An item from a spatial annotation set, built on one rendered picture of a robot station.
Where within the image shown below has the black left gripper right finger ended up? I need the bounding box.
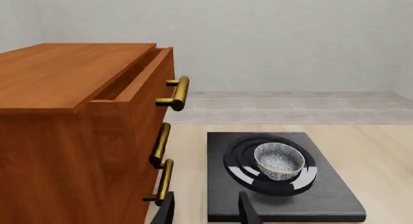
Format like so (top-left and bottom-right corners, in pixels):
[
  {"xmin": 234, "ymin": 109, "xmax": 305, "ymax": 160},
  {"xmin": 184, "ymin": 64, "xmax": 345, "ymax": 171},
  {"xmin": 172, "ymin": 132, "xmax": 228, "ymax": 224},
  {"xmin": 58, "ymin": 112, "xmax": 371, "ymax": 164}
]
[{"xmin": 238, "ymin": 191, "xmax": 263, "ymax": 224}]

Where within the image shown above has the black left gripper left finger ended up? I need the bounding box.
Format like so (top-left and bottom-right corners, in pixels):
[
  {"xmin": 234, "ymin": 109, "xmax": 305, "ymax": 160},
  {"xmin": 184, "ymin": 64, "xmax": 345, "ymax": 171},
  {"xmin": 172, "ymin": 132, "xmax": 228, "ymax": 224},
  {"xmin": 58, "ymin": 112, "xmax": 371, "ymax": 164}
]
[{"xmin": 149, "ymin": 191, "xmax": 176, "ymax": 224}]

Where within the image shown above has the flat black stove plate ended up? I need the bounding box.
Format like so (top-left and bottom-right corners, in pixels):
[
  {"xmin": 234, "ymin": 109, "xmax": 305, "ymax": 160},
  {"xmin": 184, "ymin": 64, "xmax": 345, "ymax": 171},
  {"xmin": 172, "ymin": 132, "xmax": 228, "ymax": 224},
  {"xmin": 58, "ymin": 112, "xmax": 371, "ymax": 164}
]
[{"xmin": 206, "ymin": 131, "xmax": 367, "ymax": 223}]

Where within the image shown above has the black patterned bowl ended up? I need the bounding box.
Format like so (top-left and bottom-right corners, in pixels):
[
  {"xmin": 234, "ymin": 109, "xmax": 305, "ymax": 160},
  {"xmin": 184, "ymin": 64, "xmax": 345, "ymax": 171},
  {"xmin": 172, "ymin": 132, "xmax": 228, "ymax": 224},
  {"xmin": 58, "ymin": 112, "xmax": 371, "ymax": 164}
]
[{"xmin": 254, "ymin": 143, "xmax": 307, "ymax": 181}]

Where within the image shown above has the wooden cabinet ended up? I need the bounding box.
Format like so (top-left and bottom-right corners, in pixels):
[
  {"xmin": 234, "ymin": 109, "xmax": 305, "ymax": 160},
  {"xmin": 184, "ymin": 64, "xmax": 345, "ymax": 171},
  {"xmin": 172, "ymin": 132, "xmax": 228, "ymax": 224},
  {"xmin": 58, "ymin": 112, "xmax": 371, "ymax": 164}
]
[{"xmin": 0, "ymin": 42, "xmax": 176, "ymax": 224}]

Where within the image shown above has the open wooden drawer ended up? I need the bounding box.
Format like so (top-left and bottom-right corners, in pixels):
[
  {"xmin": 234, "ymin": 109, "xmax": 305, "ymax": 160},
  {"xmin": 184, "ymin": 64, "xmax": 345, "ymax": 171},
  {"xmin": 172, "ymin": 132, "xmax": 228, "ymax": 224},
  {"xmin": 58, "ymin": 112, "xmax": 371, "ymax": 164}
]
[{"xmin": 88, "ymin": 46, "xmax": 176, "ymax": 118}]

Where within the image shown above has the brass drawer handle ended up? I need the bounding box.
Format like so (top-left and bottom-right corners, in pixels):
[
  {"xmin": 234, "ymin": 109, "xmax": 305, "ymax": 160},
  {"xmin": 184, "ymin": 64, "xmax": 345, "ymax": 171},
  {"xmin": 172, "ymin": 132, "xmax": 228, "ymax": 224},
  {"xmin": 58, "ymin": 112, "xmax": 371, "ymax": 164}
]
[
  {"xmin": 155, "ymin": 76, "xmax": 190, "ymax": 112},
  {"xmin": 143, "ymin": 158, "xmax": 174, "ymax": 207},
  {"xmin": 148, "ymin": 122, "xmax": 172, "ymax": 170}
]

